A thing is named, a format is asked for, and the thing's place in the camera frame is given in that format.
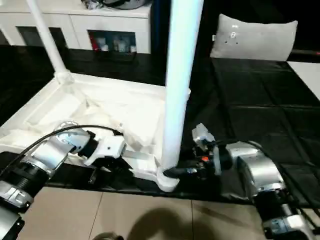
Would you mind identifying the white plastic table top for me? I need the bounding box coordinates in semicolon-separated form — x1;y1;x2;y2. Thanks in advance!
0;71;193;193

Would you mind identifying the white plastic table leg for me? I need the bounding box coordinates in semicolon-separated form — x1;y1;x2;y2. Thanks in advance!
26;0;75;85
160;0;205;172

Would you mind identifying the black work mat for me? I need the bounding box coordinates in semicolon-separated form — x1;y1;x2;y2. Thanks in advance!
0;43;320;208

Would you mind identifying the white flat board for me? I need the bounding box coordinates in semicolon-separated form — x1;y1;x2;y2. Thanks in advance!
286;60;320;100

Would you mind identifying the grey cushion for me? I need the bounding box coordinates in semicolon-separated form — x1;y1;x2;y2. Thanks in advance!
208;13;299;62

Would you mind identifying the black furniture with gold label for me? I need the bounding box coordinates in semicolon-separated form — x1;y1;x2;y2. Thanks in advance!
149;0;320;61

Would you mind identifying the white sideboard with glass doors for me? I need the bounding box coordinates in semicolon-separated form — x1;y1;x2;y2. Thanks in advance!
0;0;154;55

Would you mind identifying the dark clutter pile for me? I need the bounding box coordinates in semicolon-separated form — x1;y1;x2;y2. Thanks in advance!
81;0;104;10

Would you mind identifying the grey rounded bag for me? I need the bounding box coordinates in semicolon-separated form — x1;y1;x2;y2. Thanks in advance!
102;0;146;10

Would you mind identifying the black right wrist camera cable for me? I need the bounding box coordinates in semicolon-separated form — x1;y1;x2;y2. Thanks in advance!
211;139;320;226

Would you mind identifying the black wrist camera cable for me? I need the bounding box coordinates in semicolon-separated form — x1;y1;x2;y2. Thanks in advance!
0;124;124;176
211;139;320;226

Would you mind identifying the black left wrist camera cable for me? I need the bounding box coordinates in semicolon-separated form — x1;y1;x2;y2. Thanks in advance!
0;124;124;176

